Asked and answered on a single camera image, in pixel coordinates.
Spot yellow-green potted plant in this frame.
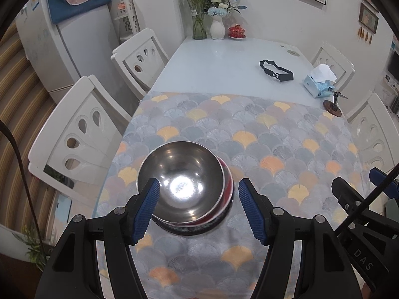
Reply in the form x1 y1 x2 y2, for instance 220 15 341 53
22 224 50 271

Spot black plastic frame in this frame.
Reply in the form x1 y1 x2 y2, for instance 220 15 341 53
259 59 294 82

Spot yellow hanging tassels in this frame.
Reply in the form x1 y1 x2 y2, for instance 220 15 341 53
357 26 375 42

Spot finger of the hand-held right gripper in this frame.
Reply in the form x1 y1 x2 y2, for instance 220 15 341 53
331 177 373 225
369 167 399 200

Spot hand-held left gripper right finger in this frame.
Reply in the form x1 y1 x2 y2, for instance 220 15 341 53
238 178 364 299

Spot large steel bowl blue outside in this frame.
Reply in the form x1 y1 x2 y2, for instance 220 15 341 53
136 141 225 225

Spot small television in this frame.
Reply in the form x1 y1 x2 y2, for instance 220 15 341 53
387 50 399 80

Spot blue floral ceramic plate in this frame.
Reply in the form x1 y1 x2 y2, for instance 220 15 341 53
153 199 234 236

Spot clear glass vase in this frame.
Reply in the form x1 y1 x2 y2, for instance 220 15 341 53
187 0 208 40

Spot fan-patterned table mat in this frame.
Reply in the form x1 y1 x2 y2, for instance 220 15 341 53
94 92 368 299

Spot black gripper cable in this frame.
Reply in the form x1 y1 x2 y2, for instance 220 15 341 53
0 120 42 256
335 165 399 235

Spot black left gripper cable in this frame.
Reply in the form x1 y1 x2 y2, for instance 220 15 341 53
0 120 42 256

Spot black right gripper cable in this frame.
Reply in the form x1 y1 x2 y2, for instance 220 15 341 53
335 165 399 235

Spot small stand with wooden base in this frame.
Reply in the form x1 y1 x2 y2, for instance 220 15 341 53
323 90 350 117

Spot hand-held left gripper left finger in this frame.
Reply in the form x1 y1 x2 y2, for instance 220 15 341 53
34 177 161 299

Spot white ceramic vase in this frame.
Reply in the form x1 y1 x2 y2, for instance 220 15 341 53
210 15 225 40

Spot light blue tissue box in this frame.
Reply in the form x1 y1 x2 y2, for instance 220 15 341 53
301 64 338 99

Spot white refrigerator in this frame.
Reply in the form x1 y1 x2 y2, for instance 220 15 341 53
15 0 125 100

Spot white dining chair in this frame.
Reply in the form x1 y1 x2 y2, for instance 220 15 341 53
28 75 133 212
111 28 170 100
309 41 355 83
346 91 396 181

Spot white storage rack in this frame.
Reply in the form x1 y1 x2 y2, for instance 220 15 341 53
114 0 141 41

